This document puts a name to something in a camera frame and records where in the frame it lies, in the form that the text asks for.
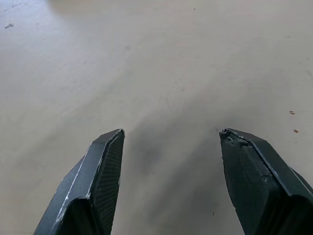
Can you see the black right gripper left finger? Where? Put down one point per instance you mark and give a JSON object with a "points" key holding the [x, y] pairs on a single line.
{"points": [[93, 186]]}

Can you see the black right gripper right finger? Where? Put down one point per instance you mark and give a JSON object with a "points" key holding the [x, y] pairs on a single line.
{"points": [[259, 186]]}

